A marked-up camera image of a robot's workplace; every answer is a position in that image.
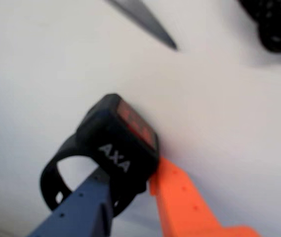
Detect black bike light red lens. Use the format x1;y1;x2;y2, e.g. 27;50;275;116
40;93;160;219

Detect black braided USB cable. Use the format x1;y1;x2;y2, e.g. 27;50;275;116
238;0;281;54

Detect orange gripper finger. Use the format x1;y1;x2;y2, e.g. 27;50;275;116
149;157;261;237

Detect teal handled scissors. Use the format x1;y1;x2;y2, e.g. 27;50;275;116
104;0;178;51

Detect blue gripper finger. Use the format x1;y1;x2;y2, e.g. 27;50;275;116
28;167;118;237

